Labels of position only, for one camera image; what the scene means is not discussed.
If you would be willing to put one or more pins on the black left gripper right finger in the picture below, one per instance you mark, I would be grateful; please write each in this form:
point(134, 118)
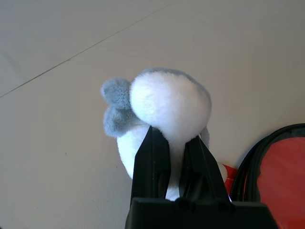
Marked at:
point(202, 176)

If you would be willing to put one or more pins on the red and black paddle case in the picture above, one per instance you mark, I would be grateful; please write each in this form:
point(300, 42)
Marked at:
point(281, 171)

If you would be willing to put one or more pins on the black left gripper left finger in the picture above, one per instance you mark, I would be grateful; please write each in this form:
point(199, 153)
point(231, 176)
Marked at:
point(150, 167)

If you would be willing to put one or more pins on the white and grey plush toy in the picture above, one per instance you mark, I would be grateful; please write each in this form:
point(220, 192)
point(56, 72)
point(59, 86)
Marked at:
point(166, 102)

